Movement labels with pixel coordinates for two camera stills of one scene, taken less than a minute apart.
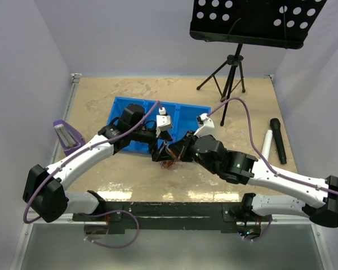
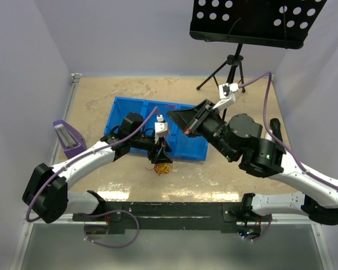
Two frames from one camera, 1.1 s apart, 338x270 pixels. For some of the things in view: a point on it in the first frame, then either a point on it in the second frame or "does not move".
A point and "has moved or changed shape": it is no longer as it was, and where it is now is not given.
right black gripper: [180, 149] to [191, 120]
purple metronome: [69, 138] does not move
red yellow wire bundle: [167, 163] has moved or changed shape
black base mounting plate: [227, 216] does not move
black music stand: [284, 23] does not move
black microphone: [275, 125] does not move
